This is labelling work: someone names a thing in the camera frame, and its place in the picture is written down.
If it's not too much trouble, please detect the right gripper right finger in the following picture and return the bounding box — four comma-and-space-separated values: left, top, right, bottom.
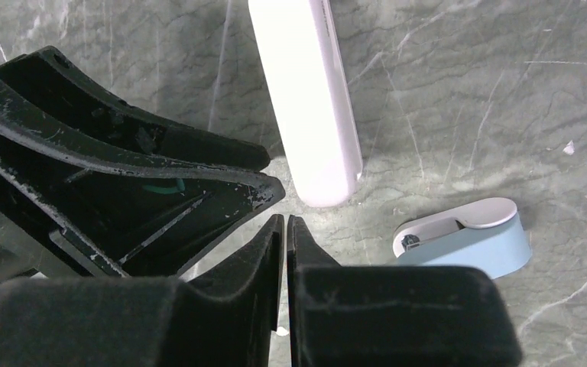
287, 216, 523, 366

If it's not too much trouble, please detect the long white stapler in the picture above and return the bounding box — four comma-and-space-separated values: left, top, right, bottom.
248, 1, 363, 208

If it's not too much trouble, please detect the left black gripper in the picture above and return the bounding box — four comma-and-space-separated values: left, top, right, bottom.
0, 80, 285, 284

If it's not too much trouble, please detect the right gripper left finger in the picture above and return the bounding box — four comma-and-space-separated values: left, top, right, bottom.
0, 215, 284, 366

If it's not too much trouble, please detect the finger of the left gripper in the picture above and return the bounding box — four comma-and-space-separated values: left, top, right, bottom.
0, 46, 271, 171

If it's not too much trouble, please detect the small blue stapler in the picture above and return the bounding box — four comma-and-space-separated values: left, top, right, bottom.
392, 197, 532, 279

